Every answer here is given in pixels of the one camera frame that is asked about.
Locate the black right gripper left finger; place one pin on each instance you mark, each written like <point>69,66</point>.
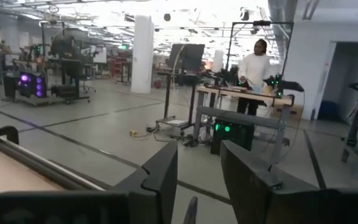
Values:
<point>154,193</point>

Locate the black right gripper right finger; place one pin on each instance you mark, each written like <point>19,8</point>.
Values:
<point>253,193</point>

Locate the black background robot arm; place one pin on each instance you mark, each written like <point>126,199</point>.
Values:
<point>225,77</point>
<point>287,84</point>

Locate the red storage shelf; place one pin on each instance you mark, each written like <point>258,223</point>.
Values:
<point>118,65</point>

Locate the black computer tower green lights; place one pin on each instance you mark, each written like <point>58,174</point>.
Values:
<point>232,137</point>

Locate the yellow power plug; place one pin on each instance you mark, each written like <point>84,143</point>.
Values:
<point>133,133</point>

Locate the black rolling monitor stand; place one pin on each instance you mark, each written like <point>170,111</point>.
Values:
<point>167,96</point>

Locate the wooden background workbench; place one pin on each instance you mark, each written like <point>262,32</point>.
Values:
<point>244,95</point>

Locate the blue bin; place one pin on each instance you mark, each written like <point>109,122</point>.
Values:
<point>327,110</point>

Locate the black rolling workstation cart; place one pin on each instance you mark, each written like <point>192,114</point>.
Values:
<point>67,91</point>

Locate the slim white pillar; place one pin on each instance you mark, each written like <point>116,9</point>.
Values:
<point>218,60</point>

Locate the black background monitor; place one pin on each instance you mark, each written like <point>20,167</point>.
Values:
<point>186,57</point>

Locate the wide white pillar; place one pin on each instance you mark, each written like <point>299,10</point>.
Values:
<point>142,53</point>

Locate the black computer tower violet lights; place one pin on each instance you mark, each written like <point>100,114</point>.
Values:
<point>31,85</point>

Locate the black background rig frame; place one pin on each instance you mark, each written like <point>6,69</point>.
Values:
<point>259,23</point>

